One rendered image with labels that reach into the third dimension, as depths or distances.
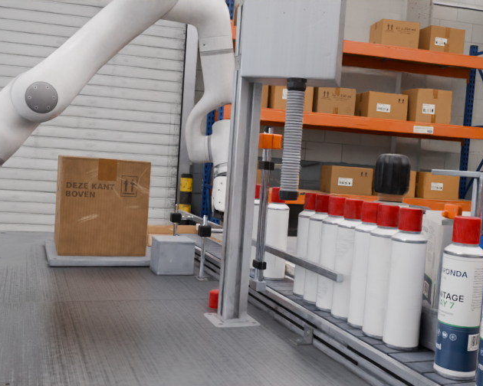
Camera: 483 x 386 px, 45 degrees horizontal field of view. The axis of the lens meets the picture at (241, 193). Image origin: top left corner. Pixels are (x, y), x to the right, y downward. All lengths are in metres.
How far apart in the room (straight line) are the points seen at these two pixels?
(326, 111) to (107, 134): 2.01
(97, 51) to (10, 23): 4.21
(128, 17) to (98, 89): 4.05
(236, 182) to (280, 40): 0.27
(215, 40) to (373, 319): 0.90
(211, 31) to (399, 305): 0.94
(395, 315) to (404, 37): 4.85
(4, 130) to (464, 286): 1.06
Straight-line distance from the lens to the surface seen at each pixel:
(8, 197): 5.57
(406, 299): 0.88
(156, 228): 2.29
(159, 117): 5.52
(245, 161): 1.09
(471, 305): 0.79
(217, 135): 1.61
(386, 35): 5.56
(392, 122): 5.41
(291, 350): 1.00
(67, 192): 1.63
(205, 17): 1.56
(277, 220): 1.27
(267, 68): 1.04
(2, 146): 1.45
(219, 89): 1.57
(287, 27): 1.05
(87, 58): 1.46
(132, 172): 1.64
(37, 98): 1.39
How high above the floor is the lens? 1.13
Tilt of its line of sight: 3 degrees down
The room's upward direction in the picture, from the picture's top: 4 degrees clockwise
